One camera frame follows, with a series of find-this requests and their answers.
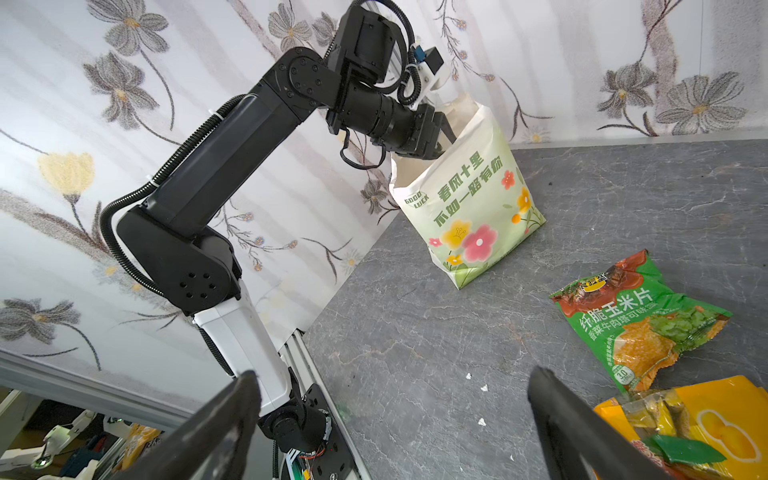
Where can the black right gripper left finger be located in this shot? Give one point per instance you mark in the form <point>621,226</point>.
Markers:
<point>213,444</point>

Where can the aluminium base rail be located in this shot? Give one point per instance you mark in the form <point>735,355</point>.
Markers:
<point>167,391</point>

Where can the yellow snack bag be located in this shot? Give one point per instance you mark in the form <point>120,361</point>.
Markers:
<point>711,430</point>

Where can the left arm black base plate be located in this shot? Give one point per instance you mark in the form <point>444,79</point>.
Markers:
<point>311,439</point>

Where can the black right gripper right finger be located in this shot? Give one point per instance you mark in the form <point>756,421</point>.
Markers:
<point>574,439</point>

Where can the white floral paper bag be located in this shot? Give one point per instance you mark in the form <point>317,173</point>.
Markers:
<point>471,206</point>

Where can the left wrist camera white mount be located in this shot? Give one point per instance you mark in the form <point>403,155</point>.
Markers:
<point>434,73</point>

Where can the green corn chips packet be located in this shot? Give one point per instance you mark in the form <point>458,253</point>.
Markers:
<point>634,323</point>

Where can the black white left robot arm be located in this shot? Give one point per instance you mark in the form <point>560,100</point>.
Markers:
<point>373,79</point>

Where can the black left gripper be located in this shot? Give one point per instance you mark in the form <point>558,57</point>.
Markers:
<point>421,134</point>

